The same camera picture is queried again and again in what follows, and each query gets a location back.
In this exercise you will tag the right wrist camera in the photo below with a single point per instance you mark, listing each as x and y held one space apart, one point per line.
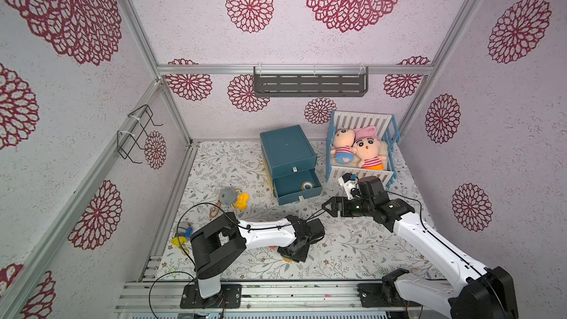
349 182

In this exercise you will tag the plush doll striped shirt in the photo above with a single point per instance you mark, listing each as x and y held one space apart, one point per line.
372 154

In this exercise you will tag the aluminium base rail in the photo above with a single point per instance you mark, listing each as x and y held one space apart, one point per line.
255 296

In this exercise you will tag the grey wall shelf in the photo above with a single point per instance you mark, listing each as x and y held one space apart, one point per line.
311 85

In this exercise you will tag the grey plush keychain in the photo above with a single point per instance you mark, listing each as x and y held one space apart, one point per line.
228 196

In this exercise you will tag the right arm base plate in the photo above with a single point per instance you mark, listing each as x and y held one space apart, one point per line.
374 295

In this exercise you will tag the plush doll blue outfit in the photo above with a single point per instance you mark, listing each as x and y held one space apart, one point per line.
342 144

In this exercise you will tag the black wire wall rack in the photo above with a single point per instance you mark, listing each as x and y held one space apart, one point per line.
129 139

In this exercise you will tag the yellow flower toy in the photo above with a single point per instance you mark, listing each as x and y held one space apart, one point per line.
241 200

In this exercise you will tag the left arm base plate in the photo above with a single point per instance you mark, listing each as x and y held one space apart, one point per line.
229 297

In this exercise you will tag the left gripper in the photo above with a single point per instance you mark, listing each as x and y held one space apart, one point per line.
302 258

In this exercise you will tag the teal drawer cabinet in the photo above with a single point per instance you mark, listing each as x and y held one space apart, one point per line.
287 151

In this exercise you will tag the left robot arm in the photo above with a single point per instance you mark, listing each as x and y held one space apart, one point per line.
218 244

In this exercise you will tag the small blue yellow toy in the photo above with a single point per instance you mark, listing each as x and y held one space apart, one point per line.
182 234

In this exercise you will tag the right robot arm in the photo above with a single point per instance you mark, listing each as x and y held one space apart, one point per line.
468 289

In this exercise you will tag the white blue toy crib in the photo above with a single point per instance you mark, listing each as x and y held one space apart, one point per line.
387 132

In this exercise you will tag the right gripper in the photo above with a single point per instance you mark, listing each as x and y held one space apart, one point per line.
339 206

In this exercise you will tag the teal drawer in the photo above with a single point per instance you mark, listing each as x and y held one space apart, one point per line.
287 189

